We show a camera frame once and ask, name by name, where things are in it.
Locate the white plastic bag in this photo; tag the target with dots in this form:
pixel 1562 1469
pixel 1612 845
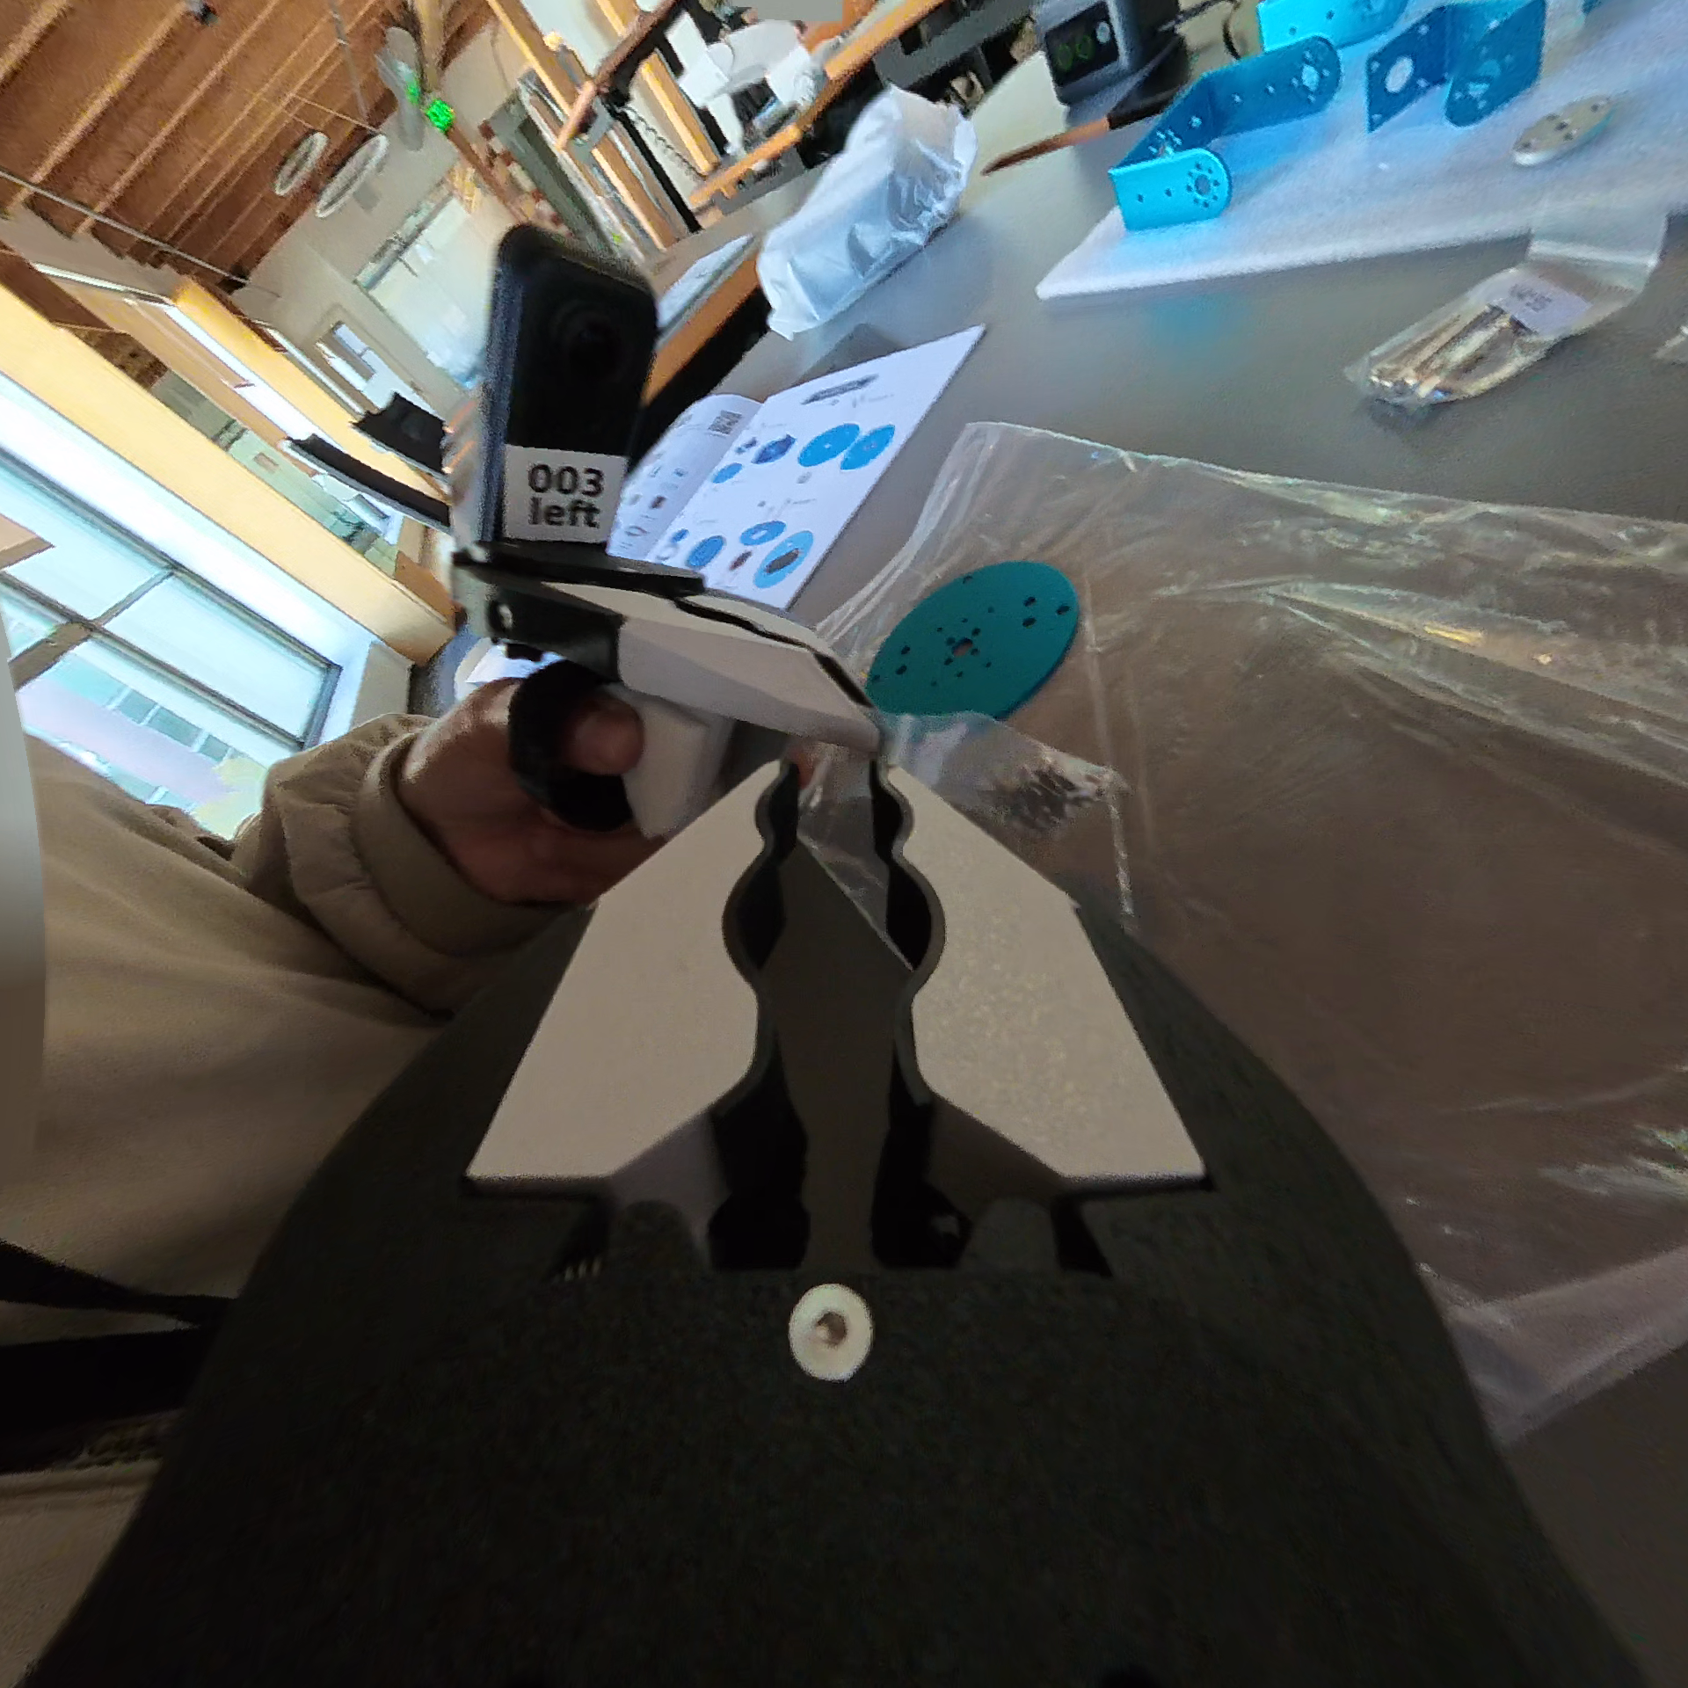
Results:
pixel 857 223

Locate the black device green display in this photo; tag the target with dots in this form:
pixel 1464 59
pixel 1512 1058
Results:
pixel 1122 53

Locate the white printed instruction sheet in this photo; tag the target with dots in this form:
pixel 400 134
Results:
pixel 910 383

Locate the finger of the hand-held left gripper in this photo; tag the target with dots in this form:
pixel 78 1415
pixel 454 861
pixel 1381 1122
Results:
pixel 793 630
pixel 737 680

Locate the large window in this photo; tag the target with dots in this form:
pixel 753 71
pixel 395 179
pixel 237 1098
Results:
pixel 197 633

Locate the person's left forearm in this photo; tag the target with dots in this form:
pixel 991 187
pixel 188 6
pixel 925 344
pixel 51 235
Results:
pixel 341 857

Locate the green exit sign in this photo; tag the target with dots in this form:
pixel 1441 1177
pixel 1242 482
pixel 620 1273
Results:
pixel 428 119

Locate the blue metal bracket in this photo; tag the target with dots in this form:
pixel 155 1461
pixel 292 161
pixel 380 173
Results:
pixel 1318 20
pixel 1185 185
pixel 1396 78

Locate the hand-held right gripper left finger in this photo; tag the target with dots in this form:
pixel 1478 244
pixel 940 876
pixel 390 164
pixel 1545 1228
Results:
pixel 620 1056

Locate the white foam sheet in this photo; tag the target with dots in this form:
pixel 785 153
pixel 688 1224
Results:
pixel 1318 223

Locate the person's beige jacket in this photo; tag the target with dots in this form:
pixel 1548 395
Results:
pixel 159 1056

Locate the teal round metal plate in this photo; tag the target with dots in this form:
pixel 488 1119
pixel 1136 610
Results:
pixel 923 686

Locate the pile of clear hardware packets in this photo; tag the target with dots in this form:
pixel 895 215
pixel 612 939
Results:
pixel 1451 350

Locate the silver round disc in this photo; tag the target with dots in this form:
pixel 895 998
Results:
pixel 1564 129

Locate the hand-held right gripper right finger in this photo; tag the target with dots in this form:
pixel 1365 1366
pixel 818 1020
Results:
pixel 1056 1056

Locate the person's left hand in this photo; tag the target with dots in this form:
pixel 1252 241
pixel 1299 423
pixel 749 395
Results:
pixel 488 831

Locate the small labelled screw bag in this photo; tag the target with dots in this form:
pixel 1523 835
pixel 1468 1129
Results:
pixel 1042 792

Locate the large clear plastic bag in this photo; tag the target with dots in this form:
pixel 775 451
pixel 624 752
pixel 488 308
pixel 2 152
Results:
pixel 1384 792

